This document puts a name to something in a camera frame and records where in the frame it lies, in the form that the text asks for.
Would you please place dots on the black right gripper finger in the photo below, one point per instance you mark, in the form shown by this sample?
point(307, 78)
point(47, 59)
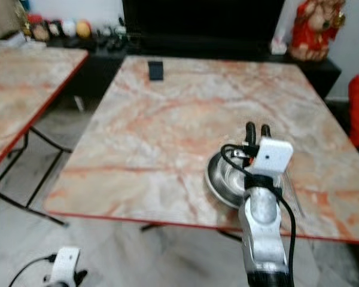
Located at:
point(251, 134)
point(265, 131)

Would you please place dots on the stainless steel bowl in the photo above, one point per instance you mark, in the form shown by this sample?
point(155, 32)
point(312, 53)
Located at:
point(224, 176)

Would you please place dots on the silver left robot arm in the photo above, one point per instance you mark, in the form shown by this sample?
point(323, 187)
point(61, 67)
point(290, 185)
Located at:
point(81, 278)

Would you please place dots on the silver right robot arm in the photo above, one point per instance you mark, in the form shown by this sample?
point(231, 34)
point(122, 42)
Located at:
point(263, 233)

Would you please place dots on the small white pink box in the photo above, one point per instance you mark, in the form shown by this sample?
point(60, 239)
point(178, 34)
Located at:
point(279, 47)

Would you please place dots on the marble top folding table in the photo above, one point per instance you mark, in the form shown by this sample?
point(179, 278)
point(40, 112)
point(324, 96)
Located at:
point(161, 131)
point(30, 95)

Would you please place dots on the red fortune god figurine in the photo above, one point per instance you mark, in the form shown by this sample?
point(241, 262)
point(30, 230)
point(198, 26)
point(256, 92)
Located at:
point(314, 30)

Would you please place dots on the small black stand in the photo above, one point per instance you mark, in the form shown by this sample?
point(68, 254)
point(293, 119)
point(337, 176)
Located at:
point(156, 70)

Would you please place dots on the black television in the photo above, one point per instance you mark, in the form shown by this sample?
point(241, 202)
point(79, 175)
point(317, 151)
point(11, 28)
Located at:
point(203, 19)

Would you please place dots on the light wooden cabinet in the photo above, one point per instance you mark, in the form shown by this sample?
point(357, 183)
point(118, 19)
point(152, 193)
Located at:
point(3, 18)

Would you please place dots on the black television console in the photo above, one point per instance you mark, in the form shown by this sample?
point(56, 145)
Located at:
point(107, 72)

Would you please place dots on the dark pen holder cup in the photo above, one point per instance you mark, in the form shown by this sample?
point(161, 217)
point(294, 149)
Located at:
point(119, 36)

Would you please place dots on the red lidded glass jar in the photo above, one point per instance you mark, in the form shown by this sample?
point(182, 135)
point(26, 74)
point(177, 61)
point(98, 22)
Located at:
point(38, 30)

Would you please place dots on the black and white egg figure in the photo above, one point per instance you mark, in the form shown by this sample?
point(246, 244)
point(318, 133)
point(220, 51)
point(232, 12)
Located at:
point(54, 29)

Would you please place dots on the yellow egg figure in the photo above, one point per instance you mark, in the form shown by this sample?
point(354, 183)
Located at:
point(83, 28)

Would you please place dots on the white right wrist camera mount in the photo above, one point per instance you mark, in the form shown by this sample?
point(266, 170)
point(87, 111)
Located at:
point(274, 156)

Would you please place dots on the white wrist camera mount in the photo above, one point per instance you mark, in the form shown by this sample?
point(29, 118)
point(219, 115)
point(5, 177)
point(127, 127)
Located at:
point(66, 264)
point(274, 156)

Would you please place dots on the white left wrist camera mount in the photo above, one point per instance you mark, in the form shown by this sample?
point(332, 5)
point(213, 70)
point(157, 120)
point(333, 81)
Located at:
point(66, 264)

